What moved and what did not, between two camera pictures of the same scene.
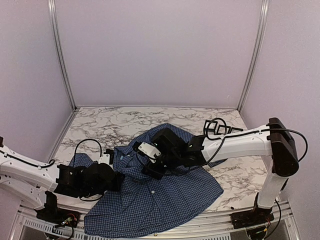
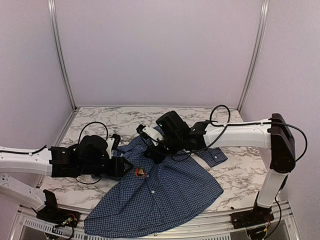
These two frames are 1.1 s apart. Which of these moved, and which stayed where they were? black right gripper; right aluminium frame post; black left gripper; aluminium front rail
Moved: black right gripper; black left gripper
Stayed: right aluminium frame post; aluminium front rail
